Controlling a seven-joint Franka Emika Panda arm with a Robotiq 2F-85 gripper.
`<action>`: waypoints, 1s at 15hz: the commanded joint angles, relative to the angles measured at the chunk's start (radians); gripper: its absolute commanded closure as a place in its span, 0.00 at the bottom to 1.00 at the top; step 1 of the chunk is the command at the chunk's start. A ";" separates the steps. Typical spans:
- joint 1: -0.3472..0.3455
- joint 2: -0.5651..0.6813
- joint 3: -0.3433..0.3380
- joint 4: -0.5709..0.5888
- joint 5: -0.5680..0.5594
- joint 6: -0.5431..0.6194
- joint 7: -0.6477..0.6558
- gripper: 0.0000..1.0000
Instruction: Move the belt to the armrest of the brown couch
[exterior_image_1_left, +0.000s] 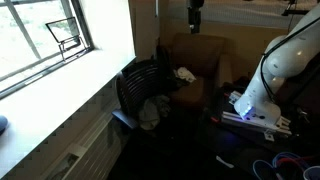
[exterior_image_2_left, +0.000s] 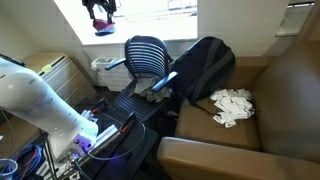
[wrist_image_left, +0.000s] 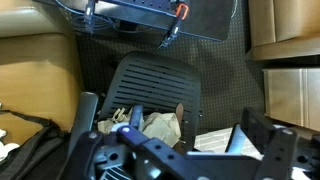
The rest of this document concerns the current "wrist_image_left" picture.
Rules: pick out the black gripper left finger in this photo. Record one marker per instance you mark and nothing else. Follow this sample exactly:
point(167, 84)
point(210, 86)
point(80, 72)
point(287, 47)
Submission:
point(84, 117)

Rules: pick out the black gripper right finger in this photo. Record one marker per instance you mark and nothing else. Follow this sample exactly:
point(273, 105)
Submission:
point(255, 127)

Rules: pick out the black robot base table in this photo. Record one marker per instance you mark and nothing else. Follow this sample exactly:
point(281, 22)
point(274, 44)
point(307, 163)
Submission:
point(208, 19)

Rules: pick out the brown leather couch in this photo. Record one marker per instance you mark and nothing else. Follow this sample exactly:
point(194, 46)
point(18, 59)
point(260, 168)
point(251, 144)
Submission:
point(40, 71)

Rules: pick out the black backpack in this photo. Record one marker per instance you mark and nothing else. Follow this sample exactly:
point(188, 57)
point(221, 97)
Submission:
point(41, 157)

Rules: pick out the black slatted office chair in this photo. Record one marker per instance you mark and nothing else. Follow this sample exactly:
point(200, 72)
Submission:
point(159, 84)

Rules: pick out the beige crumpled cloth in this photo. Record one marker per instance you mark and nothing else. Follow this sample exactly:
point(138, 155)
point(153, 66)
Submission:
point(164, 126)

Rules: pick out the wooden drawer cabinet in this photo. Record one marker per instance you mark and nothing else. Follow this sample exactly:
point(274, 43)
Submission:
point(286, 35)

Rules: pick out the white crumpled cloth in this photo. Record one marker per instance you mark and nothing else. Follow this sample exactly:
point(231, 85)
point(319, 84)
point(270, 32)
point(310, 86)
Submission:
point(5, 149)

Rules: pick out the orange black clamp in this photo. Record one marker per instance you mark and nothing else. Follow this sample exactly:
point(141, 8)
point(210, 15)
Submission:
point(180, 15)

